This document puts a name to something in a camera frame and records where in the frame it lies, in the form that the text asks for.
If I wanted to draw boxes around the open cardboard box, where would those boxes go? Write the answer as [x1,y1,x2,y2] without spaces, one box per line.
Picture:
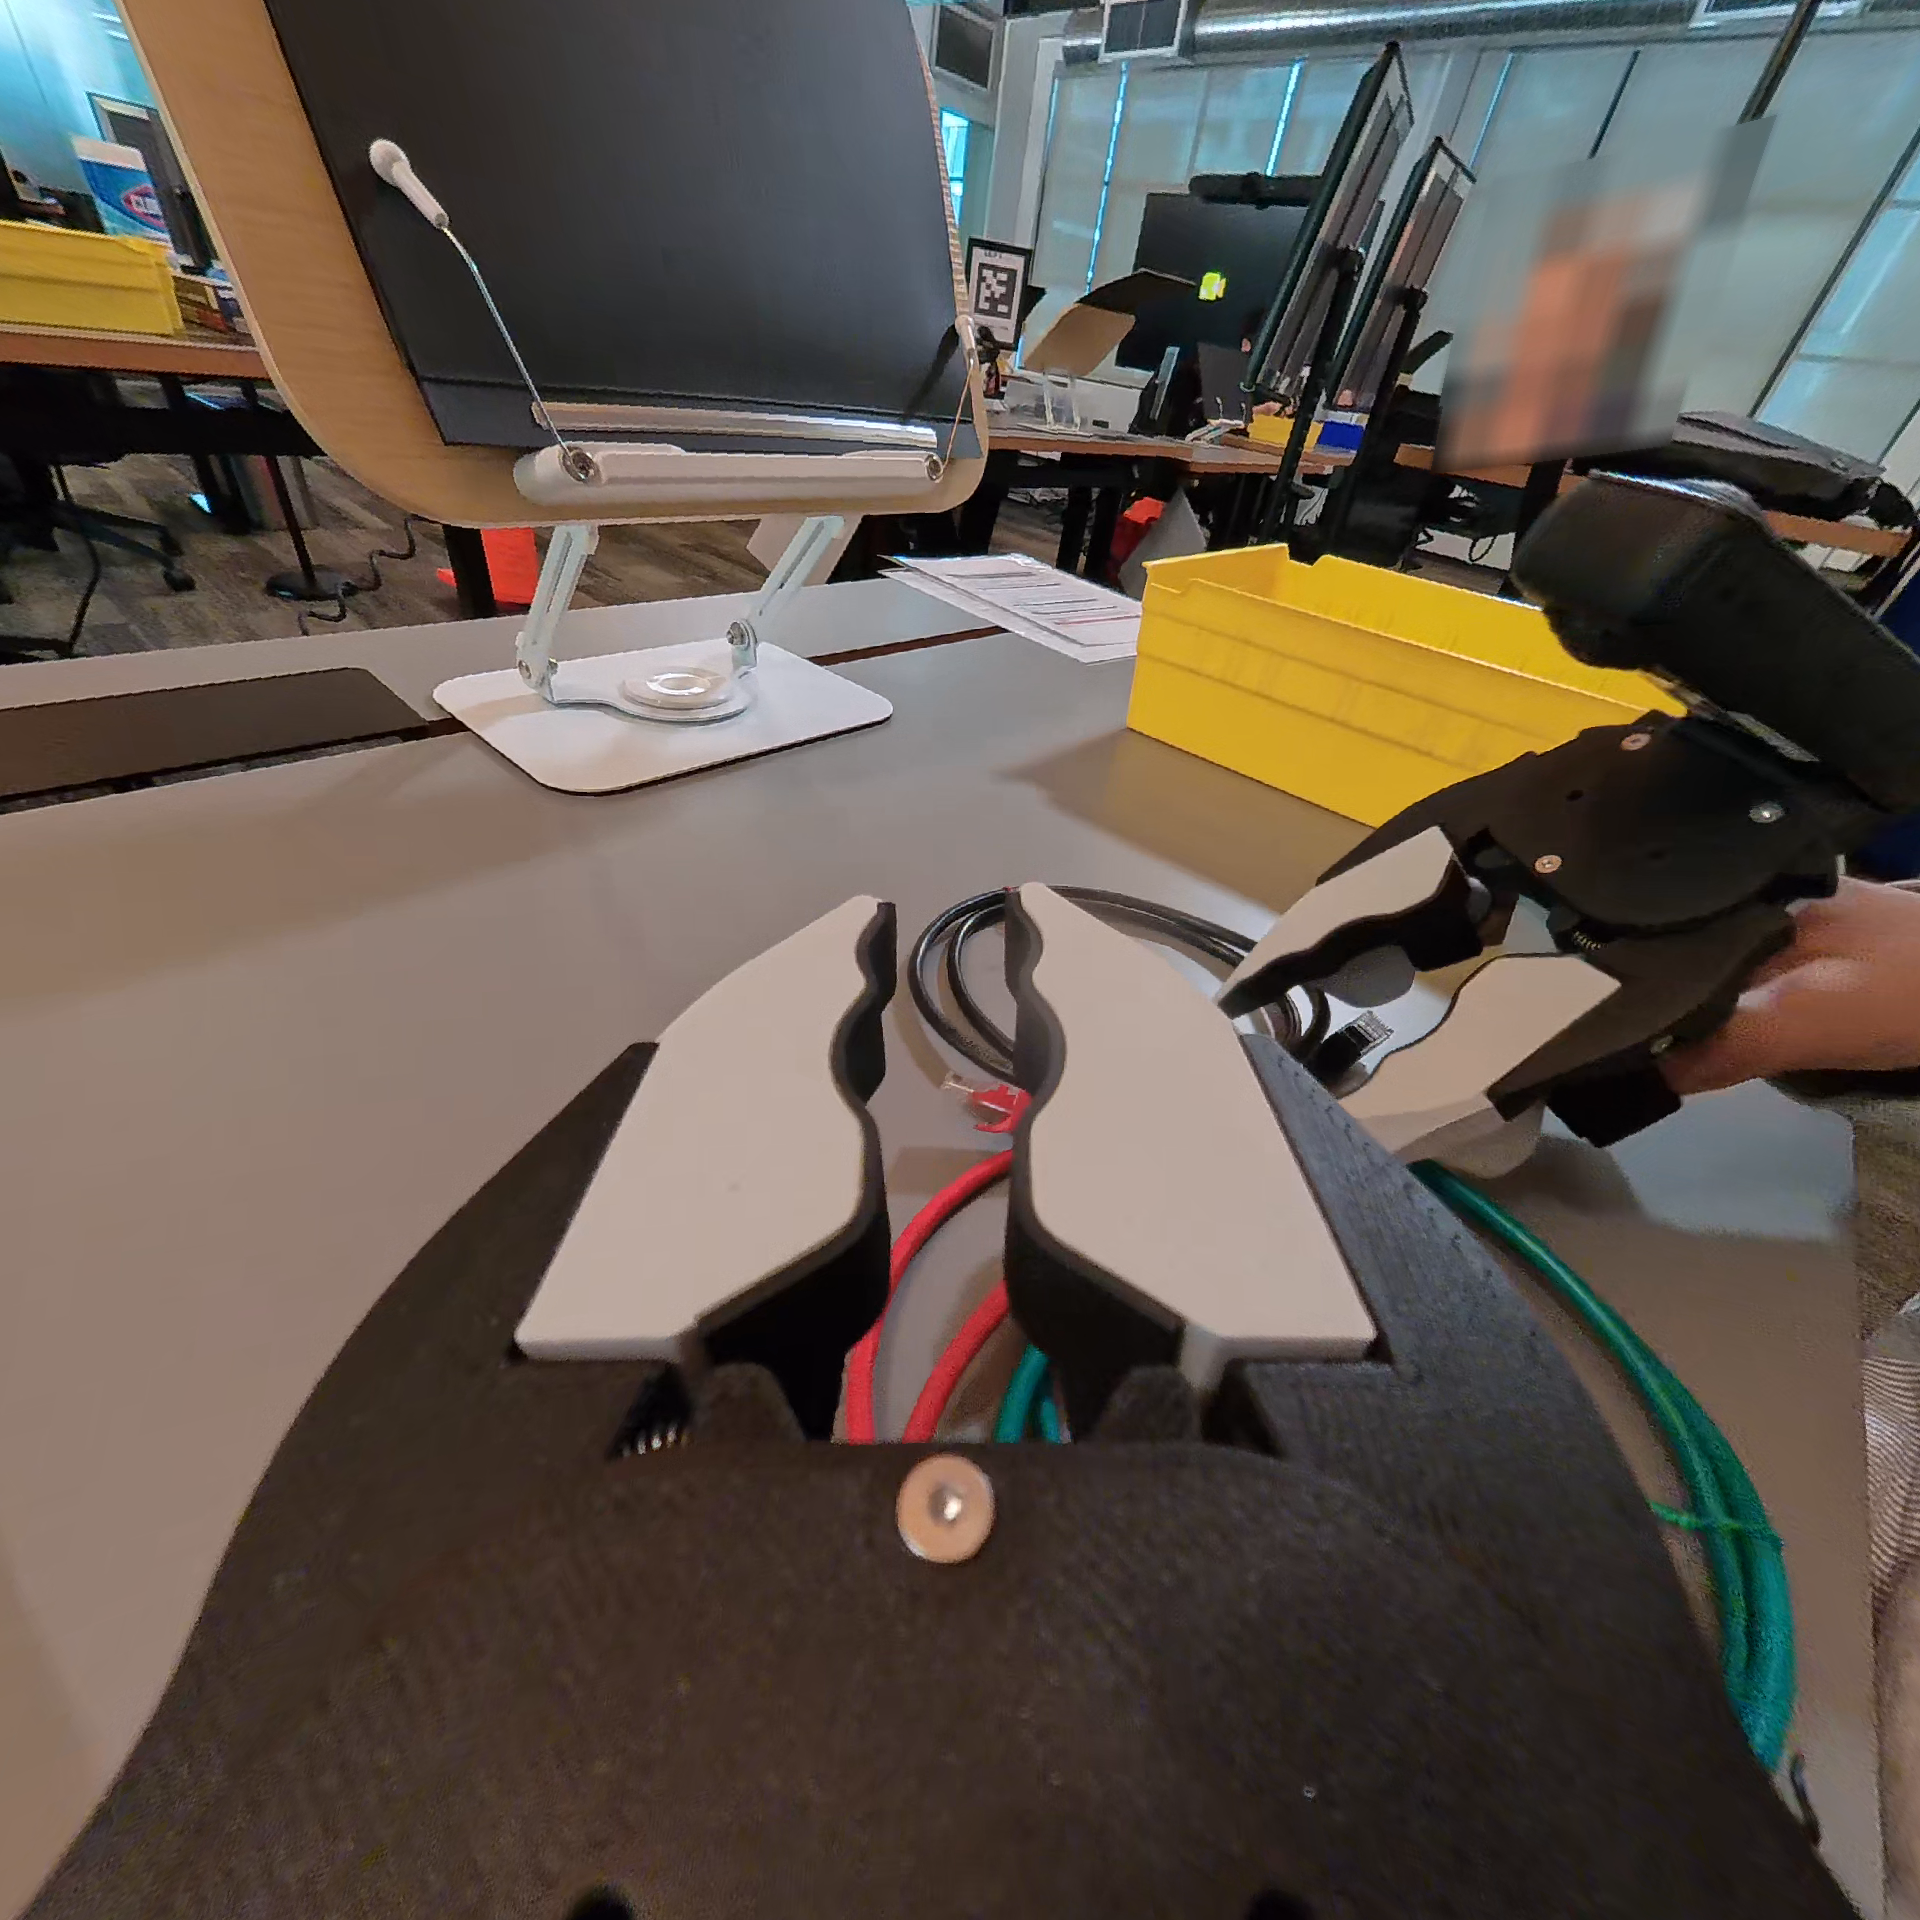
[1023,269,1204,379]

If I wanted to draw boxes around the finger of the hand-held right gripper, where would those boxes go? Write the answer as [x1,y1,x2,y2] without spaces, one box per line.
[1215,830,1501,1023]
[1338,942,1632,1182]

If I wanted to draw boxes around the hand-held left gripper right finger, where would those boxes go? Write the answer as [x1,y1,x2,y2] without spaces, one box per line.
[1000,883,1378,1364]

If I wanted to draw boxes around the red cable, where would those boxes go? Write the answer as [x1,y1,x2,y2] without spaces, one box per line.
[838,1147,1023,1445]

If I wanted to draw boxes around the green ethernet cable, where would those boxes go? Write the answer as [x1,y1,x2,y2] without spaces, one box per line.
[990,1158,1798,1782]

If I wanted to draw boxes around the black ethernet cable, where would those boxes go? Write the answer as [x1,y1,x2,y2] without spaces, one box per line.
[908,884,1400,1135]

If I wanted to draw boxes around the black desk cable hatch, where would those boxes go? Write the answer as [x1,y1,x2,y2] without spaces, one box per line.
[0,668,441,807]

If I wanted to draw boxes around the small marker board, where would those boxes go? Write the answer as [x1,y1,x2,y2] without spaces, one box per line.
[961,236,1039,366]

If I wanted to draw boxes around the printed paper sheet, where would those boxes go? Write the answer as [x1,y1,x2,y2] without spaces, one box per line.
[872,550,1151,666]

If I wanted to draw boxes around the small yellow bin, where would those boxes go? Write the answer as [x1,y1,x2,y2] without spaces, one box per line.
[0,219,182,335]

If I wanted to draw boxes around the black tilted monitor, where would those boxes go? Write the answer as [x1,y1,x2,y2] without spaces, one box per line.
[1245,38,1416,402]
[1328,134,1480,409]

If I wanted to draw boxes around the white metal stand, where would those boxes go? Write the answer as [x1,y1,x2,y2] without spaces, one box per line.
[368,138,992,798]

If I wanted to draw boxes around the silver ceiling duct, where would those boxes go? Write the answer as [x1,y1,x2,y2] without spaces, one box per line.
[1184,0,1920,65]

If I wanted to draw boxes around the black computer monitor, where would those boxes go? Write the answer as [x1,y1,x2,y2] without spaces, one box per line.
[1118,189,1316,379]

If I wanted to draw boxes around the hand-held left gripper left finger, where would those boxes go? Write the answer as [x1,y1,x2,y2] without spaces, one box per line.
[514,897,898,1364]

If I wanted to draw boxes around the long work table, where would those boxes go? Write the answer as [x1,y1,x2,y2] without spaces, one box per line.
[986,417,1920,559]
[0,323,273,386]

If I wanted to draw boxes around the black office chair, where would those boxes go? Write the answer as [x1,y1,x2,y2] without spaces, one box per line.
[0,449,200,666]

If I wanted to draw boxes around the large yellow plastic bin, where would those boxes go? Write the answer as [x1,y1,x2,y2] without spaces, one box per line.
[1124,543,1692,831]

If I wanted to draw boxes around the orange traffic cone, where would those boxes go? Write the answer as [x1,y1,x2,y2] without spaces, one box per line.
[439,526,543,597]

